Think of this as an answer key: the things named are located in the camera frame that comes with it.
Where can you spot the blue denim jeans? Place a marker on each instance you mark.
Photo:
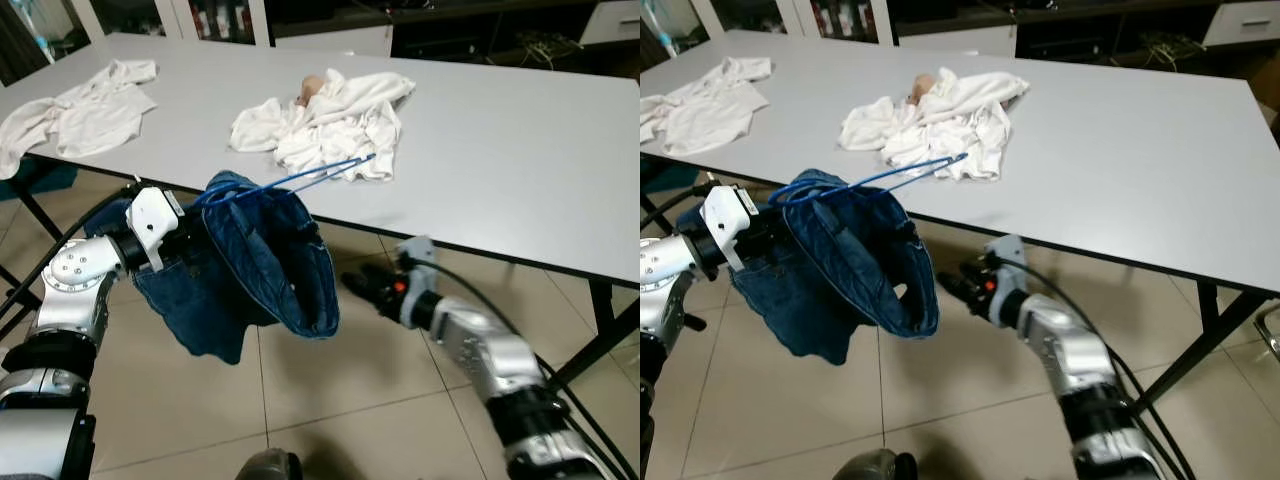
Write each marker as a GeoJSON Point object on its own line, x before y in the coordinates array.
{"type": "Point", "coordinates": [260, 260]}
{"type": "Point", "coordinates": [860, 260]}

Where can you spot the blue plastic hanger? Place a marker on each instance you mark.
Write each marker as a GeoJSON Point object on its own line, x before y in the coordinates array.
{"type": "Point", "coordinates": [890, 176]}
{"type": "Point", "coordinates": [300, 177]}

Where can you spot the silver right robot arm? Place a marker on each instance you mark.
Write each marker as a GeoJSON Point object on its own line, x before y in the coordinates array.
{"type": "Point", "coordinates": [1075, 355]}
{"type": "Point", "coordinates": [490, 355]}

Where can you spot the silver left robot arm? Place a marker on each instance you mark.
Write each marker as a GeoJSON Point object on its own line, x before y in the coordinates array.
{"type": "Point", "coordinates": [75, 290]}
{"type": "Point", "coordinates": [660, 290]}

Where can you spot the teal towel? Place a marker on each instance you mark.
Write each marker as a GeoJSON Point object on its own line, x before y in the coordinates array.
{"type": "Point", "coordinates": [40, 180]}
{"type": "Point", "coordinates": [668, 172]}

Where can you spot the white crumpled cloth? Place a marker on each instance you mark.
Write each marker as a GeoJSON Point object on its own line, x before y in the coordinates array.
{"type": "Point", "coordinates": [95, 120]}
{"type": "Point", "coordinates": [335, 125]}
{"type": "Point", "coordinates": [945, 125]}
{"type": "Point", "coordinates": [705, 115]}

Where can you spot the baby doll head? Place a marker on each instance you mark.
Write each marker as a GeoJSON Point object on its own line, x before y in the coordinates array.
{"type": "Point", "coordinates": [311, 88]}
{"type": "Point", "coordinates": [922, 87]}

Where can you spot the white glass door cabinet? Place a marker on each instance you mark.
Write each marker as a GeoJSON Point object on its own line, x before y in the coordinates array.
{"type": "Point", "coordinates": [170, 20]}
{"type": "Point", "coordinates": [790, 18]}

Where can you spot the white drawer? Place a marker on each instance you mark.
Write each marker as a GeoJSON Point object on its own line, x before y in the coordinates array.
{"type": "Point", "coordinates": [335, 42]}
{"type": "Point", "coordinates": [955, 42]}
{"type": "Point", "coordinates": [612, 22]}
{"type": "Point", "coordinates": [1245, 22]}

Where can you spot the clear plastic bottle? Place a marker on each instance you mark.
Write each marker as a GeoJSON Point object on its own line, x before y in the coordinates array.
{"type": "Point", "coordinates": [40, 40]}
{"type": "Point", "coordinates": [662, 28]}

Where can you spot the black tv stand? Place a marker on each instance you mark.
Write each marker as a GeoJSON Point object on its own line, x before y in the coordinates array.
{"type": "Point", "coordinates": [1090, 25]}
{"type": "Point", "coordinates": [480, 25]}

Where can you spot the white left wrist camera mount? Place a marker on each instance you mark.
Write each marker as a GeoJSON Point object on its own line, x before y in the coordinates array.
{"type": "Point", "coordinates": [152, 222]}
{"type": "Point", "coordinates": [728, 220]}

